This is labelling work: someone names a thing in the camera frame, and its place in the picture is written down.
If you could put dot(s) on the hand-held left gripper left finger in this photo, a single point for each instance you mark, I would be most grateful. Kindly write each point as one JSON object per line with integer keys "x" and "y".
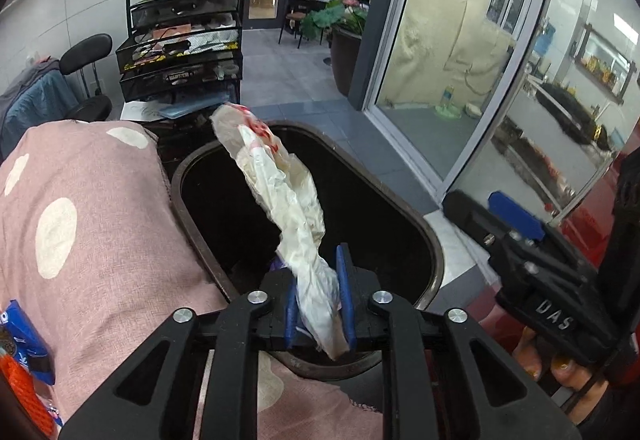
{"x": 292, "y": 315}

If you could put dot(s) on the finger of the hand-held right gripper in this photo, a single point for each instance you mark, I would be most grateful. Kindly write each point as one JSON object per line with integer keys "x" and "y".
{"x": 472, "y": 220}
{"x": 517, "y": 217}

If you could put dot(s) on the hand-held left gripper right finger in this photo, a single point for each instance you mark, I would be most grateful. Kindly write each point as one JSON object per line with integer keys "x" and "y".
{"x": 346, "y": 300}

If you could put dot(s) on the white plastic bag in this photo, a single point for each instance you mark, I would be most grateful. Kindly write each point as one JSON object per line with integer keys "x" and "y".
{"x": 280, "y": 190}

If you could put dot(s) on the black trash bin brown rim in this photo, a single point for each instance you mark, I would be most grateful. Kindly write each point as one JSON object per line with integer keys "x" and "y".
{"x": 210, "y": 200}

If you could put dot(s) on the person's right hand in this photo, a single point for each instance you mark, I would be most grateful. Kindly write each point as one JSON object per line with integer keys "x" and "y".
{"x": 565, "y": 377}

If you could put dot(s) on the bottle on green base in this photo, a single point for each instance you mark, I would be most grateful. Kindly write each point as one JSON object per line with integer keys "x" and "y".
{"x": 448, "y": 103}

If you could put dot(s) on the dark plant pot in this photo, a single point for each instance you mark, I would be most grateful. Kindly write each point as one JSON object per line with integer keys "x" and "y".
{"x": 346, "y": 60}

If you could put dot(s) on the pink polka dot blanket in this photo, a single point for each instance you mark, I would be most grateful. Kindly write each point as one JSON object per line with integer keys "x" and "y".
{"x": 100, "y": 220}

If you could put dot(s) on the green leafy plant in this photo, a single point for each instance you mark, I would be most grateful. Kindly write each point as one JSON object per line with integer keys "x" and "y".
{"x": 332, "y": 15}

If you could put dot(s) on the white paper sheet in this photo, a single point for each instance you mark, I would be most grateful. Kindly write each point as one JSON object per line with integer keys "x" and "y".
{"x": 142, "y": 111}

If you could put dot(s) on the wooden bar stool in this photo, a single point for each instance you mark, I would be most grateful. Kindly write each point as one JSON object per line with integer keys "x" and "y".
{"x": 295, "y": 23}

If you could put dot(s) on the blue snack packet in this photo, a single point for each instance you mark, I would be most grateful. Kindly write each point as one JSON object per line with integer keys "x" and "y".
{"x": 27, "y": 335}

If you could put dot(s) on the black mesh rack cart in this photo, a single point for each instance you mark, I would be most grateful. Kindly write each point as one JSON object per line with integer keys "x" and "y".
{"x": 185, "y": 55}

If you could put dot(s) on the black round stool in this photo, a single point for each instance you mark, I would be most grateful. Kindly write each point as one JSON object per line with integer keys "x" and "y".
{"x": 85, "y": 50}

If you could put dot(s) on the grey towel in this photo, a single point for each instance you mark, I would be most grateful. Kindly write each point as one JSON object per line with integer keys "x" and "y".
{"x": 35, "y": 70}

